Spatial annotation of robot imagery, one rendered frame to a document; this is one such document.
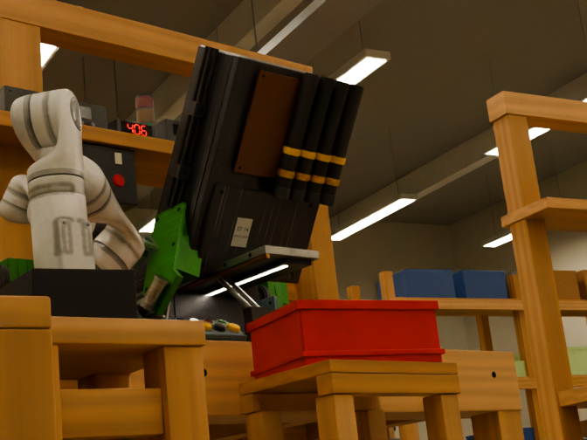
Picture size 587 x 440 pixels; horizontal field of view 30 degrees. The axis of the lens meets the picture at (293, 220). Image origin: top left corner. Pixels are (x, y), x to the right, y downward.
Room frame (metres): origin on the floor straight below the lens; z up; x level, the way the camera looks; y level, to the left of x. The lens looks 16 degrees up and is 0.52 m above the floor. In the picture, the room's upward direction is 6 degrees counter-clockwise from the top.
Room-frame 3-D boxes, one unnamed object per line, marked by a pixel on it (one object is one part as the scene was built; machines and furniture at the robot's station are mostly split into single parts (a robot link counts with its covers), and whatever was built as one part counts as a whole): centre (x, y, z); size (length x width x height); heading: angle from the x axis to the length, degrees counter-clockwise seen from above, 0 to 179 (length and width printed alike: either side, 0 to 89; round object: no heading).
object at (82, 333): (1.72, 0.38, 0.83); 0.32 x 0.32 x 0.04; 37
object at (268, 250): (2.53, 0.14, 1.11); 0.39 x 0.16 x 0.03; 42
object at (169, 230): (2.46, 0.28, 1.17); 0.13 x 0.12 x 0.20; 132
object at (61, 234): (1.72, 0.38, 1.03); 0.09 x 0.09 x 0.17; 46
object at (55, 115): (1.72, 0.39, 1.19); 0.09 x 0.09 x 0.17; 84
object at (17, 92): (2.52, 0.63, 1.60); 0.15 x 0.07 x 0.07; 132
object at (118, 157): (2.63, 0.49, 1.43); 0.17 x 0.12 x 0.15; 132
